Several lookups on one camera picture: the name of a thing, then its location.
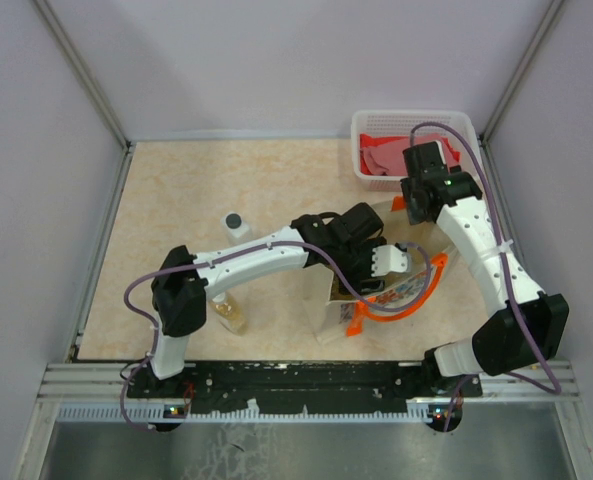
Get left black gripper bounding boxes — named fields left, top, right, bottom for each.
left=335, top=238, right=388, bottom=296

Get canvas bag orange handles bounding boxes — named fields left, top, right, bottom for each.
left=303, top=196, right=460, bottom=345

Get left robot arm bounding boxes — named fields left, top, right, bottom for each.
left=148, top=202, right=386, bottom=397

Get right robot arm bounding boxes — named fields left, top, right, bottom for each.
left=401, top=141, right=569, bottom=396

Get red cloth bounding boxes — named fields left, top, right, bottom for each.
left=359, top=133, right=461, bottom=177

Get white plastic basket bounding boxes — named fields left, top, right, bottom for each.
left=351, top=109, right=480, bottom=191

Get white bottle black cap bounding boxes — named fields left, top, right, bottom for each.
left=221, top=212, right=253, bottom=246

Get amber liquid bottle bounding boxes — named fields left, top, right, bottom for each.
left=209, top=292, right=248, bottom=336

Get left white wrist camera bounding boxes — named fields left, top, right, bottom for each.
left=371, top=245, right=411, bottom=277

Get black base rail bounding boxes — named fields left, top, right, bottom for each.
left=127, top=361, right=482, bottom=415

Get aluminium frame rail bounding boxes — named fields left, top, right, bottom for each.
left=37, top=363, right=126, bottom=401

